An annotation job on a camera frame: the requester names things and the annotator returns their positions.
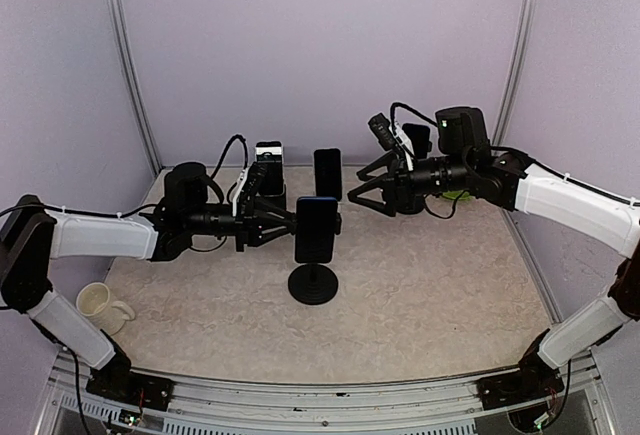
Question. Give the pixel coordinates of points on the black folding phone stand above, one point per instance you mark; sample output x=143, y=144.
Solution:
x=278, y=200

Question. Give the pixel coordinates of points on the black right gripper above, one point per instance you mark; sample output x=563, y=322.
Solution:
x=401, y=176

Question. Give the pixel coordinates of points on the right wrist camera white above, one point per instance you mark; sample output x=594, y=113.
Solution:
x=393, y=138

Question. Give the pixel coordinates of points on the aluminium corner post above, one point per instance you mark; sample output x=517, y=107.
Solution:
x=516, y=67
x=131, y=80

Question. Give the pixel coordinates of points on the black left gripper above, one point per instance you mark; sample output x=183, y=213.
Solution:
x=248, y=229

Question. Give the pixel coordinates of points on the black round-base stand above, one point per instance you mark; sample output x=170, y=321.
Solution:
x=313, y=283

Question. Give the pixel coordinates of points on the green bowl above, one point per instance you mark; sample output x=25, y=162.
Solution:
x=457, y=195

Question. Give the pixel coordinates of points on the cream ceramic mug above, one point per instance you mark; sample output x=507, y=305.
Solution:
x=103, y=309

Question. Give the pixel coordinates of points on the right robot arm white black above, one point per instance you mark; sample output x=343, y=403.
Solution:
x=512, y=180

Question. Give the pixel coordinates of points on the right aluminium corner post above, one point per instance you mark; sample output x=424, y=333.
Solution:
x=516, y=67

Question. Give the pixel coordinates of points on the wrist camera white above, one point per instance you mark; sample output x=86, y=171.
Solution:
x=247, y=186
x=393, y=138

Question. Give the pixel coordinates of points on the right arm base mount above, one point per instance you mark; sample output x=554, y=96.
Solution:
x=533, y=379

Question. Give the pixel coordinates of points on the left aluminium corner post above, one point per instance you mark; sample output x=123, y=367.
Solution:
x=131, y=80

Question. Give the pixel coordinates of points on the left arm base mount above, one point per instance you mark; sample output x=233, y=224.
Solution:
x=117, y=381

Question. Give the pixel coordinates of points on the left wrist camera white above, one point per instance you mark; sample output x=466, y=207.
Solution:
x=247, y=186

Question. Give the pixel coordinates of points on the black phone blue edge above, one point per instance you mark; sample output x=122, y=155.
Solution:
x=420, y=137
x=316, y=220

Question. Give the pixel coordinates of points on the aluminium front rail frame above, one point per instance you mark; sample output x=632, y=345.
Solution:
x=197, y=405

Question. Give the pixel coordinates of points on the black phone silver edge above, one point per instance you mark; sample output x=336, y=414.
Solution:
x=328, y=173

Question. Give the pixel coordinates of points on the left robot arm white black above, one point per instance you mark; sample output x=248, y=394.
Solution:
x=193, y=204

